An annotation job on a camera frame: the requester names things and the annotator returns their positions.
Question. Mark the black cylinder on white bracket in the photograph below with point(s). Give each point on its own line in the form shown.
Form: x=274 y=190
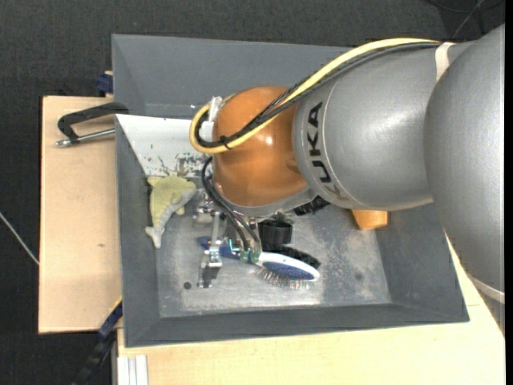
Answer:
x=275 y=234

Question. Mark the pale wood flat board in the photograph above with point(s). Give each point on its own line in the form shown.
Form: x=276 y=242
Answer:
x=76 y=231

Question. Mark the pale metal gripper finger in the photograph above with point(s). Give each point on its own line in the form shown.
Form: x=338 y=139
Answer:
x=203 y=273
x=215 y=269

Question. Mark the blue and white hairbrush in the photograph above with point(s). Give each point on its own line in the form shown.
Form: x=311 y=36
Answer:
x=286 y=269

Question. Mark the orange plastic cup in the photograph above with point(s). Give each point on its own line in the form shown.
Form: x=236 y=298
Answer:
x=370 y=219

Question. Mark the yellow and grey toy fish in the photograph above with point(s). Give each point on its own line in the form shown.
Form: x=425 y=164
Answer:
x=166 y=199

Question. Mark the grey metal bin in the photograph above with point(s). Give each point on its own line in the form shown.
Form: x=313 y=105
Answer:
x=352 y=295

